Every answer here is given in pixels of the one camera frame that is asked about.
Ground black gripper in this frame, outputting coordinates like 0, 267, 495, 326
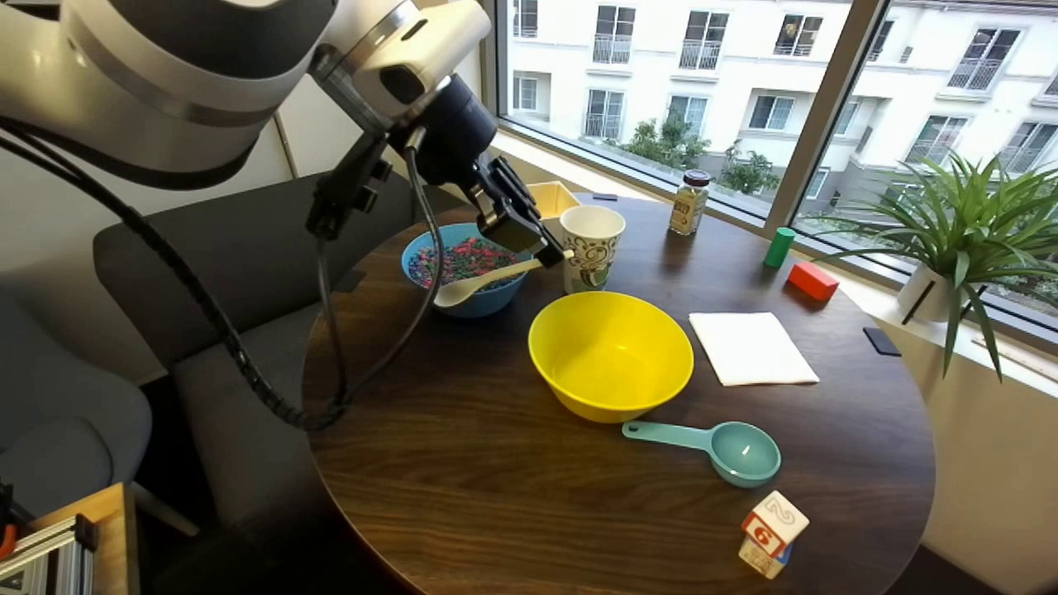
414, 74, 572, 267

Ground printed paper cup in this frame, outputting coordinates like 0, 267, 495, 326
555, 201, 627, 294

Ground blue bowl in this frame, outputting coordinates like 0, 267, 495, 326
395, 223, 531, 324

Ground yellow bowl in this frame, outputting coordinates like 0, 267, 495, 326
525, 287, 696, 425

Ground teal measuring scoop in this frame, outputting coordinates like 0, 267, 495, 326
618, 418, 782, 491

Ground white wooden box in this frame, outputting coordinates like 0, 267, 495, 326
525, 179, 581, 226

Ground colourful beads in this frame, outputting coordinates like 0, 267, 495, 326
408, 234, 515, 292

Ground green block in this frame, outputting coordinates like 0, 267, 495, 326
764, 226, 796, 272

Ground white paper napkin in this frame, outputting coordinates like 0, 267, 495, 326
686, 306, 824, 390

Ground red block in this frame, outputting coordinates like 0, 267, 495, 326
782, 262, 843, 306

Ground dark grey sofa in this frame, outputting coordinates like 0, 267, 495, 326
92, 173, 473, 538

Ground black table edge pad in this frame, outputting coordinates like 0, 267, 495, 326
860, 324, 901, 357

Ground small white printed cube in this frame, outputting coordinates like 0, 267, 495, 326
735, 489, 812, 583

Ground white plant pot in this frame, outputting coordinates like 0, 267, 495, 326
891, 262, 963, 329

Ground green potted plant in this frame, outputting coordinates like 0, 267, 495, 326
846, 153, 1058, 383

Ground grey chair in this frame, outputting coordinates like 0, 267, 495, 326
0, 292, 155, 522

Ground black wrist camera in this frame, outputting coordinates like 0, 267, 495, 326
305, 130, 395, 241

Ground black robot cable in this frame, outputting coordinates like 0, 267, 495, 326
0, 112, 446, 437

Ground grey window frame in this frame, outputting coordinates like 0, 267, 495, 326
489, 0, 1058, 348

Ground aluminium frame stand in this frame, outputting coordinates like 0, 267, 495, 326
0, 478, 141, 595

